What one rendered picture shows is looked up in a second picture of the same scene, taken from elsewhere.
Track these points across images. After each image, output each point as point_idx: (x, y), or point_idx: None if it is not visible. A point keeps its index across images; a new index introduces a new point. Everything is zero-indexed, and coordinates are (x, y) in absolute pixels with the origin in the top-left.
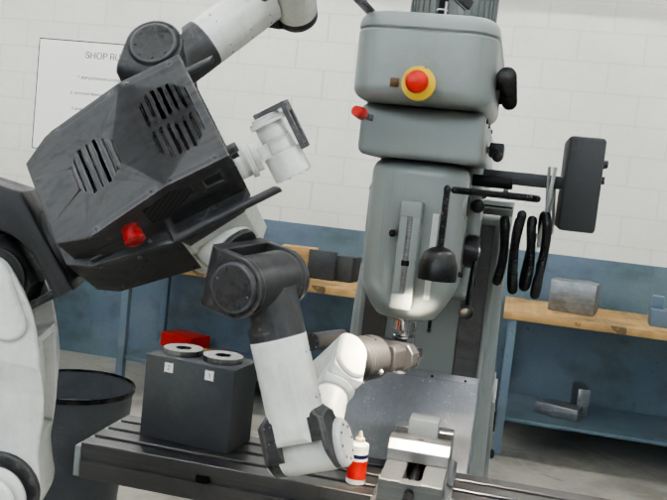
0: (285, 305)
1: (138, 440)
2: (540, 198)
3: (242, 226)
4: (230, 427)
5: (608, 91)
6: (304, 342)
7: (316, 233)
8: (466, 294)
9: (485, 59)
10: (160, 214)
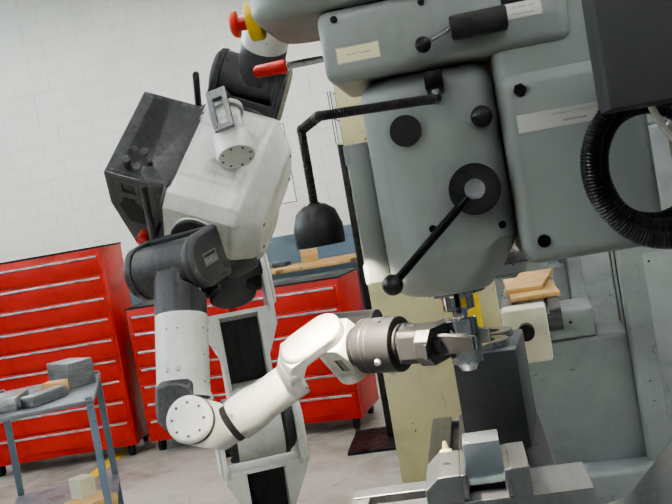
0: (156, 286)
1: (461, 426)
2: (315, 115)
3: (182, 218)
4: (465, 421)
5: None
6: (165, 320)
7: None
8: (526, 252)
9: None
10: (145, 220)
